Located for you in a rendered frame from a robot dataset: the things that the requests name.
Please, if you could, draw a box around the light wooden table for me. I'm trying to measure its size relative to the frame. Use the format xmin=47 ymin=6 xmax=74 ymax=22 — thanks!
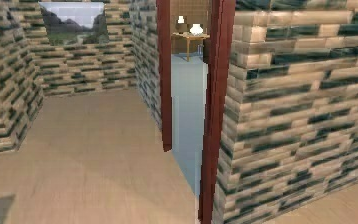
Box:
xmin=172 ymin=31 xmax=211 ymax=63

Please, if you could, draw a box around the white round vase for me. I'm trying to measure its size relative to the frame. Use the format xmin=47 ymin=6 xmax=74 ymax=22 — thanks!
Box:
xmin=189 ymin=23 xmax=205 ymax=37

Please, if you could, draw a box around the window with mountain view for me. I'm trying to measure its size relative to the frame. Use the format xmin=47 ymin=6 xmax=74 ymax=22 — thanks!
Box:
xmin=38 ymin=1 xmax=110 ymax=47

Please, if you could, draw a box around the dark red door frame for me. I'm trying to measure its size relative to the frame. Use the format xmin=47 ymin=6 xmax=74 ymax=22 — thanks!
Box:
xmin=155 ymin=0 xmax=237 ymax=224

